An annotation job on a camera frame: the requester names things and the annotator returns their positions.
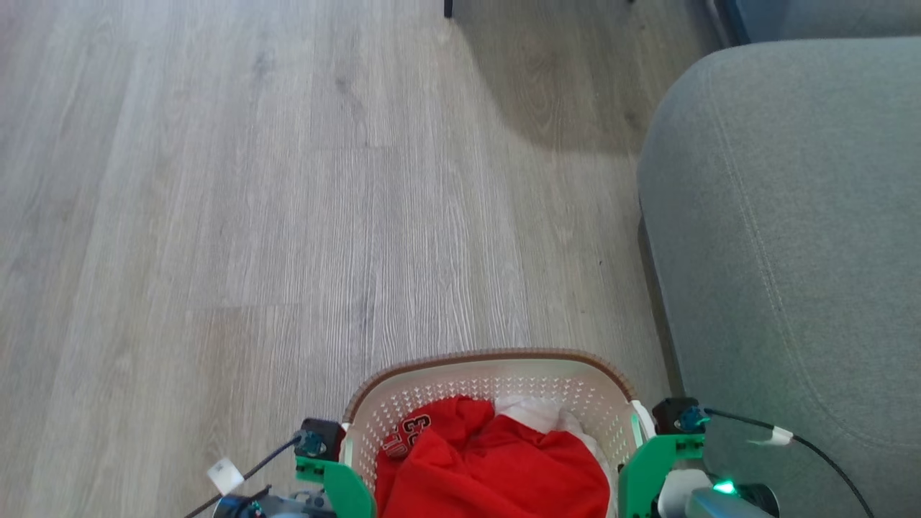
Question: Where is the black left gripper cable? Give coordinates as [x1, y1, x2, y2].
[183, 435, 303, 518]

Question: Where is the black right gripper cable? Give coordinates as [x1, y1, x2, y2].
[704, 408, 876, 518]

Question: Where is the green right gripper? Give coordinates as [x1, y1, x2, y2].
[617, 435, 706, 518]

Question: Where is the red jersey garment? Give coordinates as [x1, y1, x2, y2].
[374, 394, 612, 518]

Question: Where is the white left cable tag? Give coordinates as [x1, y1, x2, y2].
[207, 458, 245, 494]

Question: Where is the beige perforated plastic laundry basket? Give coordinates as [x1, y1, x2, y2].
[342, 349, 657, 518]

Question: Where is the blue-grey upholstered cushion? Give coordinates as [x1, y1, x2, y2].
[709, 0, 921, 47]

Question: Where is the white cloth garment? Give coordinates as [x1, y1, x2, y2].
[493, 394, 620, 497]

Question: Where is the grey fabric sofa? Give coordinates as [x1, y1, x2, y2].
[636, 36, 921, 518]

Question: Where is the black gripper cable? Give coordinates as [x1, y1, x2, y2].
[183, 435, 303, 518]
[704, 408, 876, 518]

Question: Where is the white right cable tag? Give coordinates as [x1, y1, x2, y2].
[748, 426, 794, 447]

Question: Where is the white cable tag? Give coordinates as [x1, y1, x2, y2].
[748, 426, 794, 447]
[207, 458, 245, 494]

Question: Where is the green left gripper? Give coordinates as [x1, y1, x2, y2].
[295, 457, 377, 518]

